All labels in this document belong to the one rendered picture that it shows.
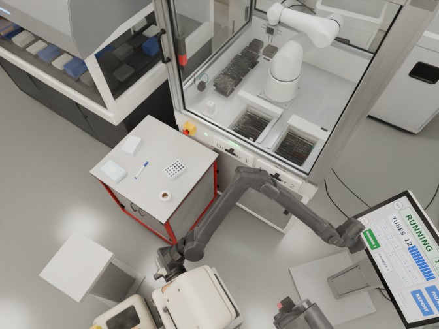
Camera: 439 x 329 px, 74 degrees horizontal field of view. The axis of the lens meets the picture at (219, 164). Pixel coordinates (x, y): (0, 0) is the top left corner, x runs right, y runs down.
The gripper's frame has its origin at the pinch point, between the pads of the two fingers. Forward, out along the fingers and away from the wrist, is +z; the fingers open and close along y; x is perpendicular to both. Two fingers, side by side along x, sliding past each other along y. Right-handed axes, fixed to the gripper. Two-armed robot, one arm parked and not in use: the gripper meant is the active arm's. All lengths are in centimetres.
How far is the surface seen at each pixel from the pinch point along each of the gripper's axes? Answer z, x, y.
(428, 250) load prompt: 15.0, -17.7, -12.7
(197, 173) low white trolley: -24, 65, 72
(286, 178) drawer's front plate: 3, 23, 47
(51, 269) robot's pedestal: -92, 123, 36
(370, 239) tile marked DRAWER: 15.0, 1.4, 0.3
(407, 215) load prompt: 14.9, -18.9, 3.5
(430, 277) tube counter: 15.1, -12.7, -22.0
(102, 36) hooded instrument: -92, 36, 130
